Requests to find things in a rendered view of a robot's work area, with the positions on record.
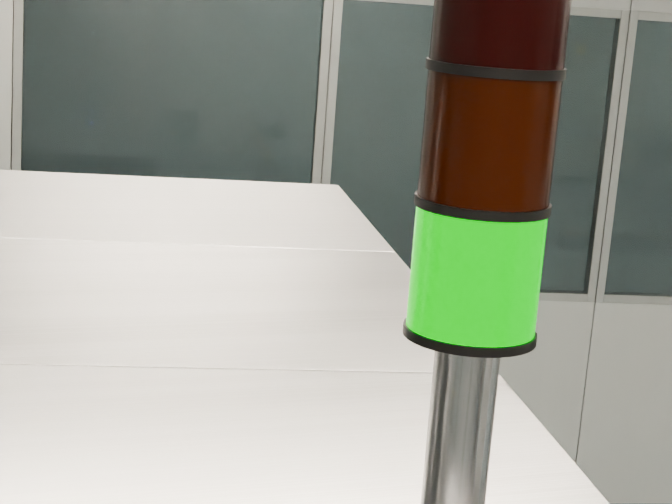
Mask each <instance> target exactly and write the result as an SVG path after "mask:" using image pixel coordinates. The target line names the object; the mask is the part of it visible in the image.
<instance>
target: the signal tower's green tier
mask: <svg viewBox="0 0 672 504"><path fill-rule="evenodd" d="M547 220H548V219H545V220H541V221H536V222H521V223H504V222H486V221H476V220H467V219H460V218H454V217H448V216H443V215H439V214H435V213H431V212H428V211H425V210H422V209H420V208H418V207H417V206H416V214H415V226H414V237H413V249H412V260H411V272H410V283H409V295H408V306H407V318H406V325H407V327H408V328H409V329H410V330H412V331H413V332H415V333H417V334H419V335H421V336H424V337H426V338H429V339H433V340H436V341H440V342H444V343H449V344H455V345H462V346H471V347H486V348H498V347H511V346H517V345H522V344H525V343H528V342H530V341H531V340H532V339H533V338H534V336H535V328H536V319H537V310H538V301H539V292H540V283H541V274H542V265H543V256H544V247H545V238H546V229H547Z"/></svg>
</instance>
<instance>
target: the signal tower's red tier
mask: <svg viewBox="0 0 672 504"><path fill-rule="evenodd" d="M571 3H572V0H434V7H433V18H432V30H431V41H430V53H429V59H432V60H436V61H441V62H447V63H454V64H462V65H471V66H481V67H492V68H505V69H521V70H564V66H565V57H566V48H567V39H568V30H569V21H570V12H571Z"/></svg>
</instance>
